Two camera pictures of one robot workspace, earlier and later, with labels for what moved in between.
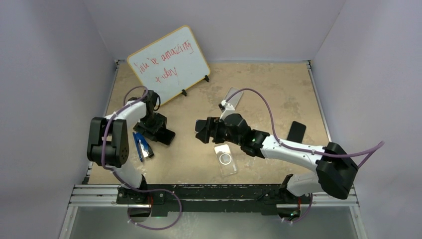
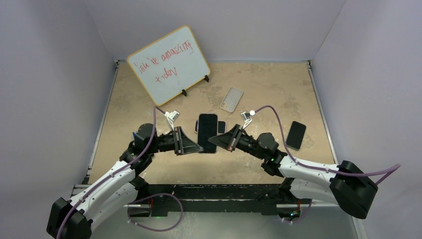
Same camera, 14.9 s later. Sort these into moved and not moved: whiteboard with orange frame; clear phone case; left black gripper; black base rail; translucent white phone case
Moved: clear phone case; left black gripper
Not moved: whiteboard with orange frame; translucent white phone case; black base rail
